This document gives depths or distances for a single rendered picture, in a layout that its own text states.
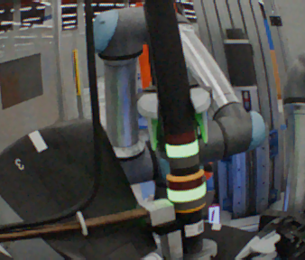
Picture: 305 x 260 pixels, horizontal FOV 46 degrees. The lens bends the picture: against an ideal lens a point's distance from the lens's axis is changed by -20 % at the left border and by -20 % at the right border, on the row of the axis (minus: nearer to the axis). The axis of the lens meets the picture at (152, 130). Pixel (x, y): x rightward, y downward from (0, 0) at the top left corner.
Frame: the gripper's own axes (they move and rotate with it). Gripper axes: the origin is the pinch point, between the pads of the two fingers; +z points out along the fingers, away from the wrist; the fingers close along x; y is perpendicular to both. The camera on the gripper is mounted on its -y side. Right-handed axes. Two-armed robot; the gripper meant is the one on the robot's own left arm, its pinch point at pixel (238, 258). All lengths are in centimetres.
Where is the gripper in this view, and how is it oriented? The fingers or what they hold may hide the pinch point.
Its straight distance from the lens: 67.5
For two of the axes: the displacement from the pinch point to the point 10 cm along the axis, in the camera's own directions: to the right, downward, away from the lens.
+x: 1.0, 9.5, 3.0
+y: 4.4, 2.3, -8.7
